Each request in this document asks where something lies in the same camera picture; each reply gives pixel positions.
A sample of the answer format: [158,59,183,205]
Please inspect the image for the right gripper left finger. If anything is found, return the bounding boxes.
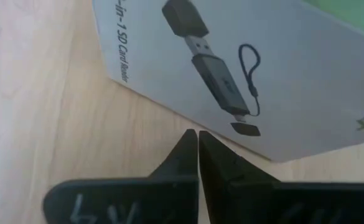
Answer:
[43,129,200,224]

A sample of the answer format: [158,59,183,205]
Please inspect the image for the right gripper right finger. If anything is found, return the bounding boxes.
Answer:
[199,130,364,224]

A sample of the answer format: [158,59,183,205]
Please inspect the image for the white card reader box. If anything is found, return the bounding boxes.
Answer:
[91,0,364,163]

